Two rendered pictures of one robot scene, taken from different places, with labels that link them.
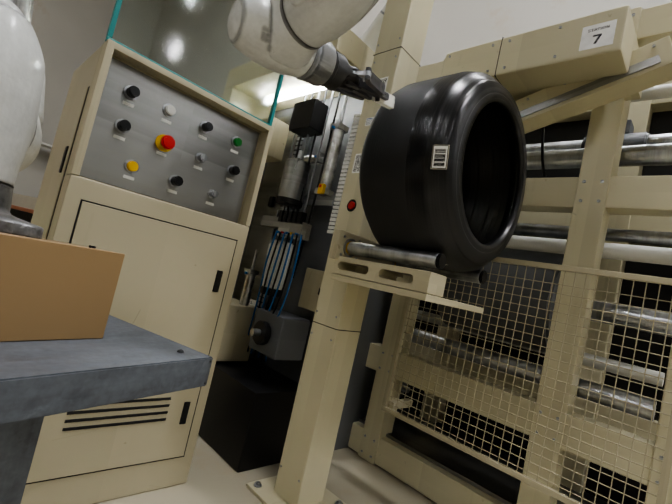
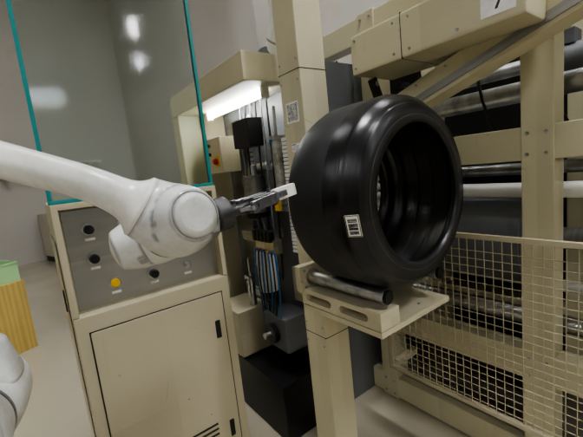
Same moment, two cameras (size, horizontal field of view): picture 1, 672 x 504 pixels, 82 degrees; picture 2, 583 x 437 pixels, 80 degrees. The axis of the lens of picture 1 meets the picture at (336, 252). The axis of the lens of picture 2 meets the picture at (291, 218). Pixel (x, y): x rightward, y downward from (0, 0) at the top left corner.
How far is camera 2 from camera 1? 0.54 m
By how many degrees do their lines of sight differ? 15
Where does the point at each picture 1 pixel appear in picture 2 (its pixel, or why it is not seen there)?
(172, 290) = (186, 355)
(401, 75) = (309, 94)
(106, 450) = not seen: outside the picture
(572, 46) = (473, 14)
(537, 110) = (457, 77)
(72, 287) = not seen: outside the picture
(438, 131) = (344, 201)
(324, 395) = (333, 389)
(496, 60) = (399, 40)
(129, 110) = (93, 243)
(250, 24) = (127, 261)
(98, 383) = not seen: outside the picture
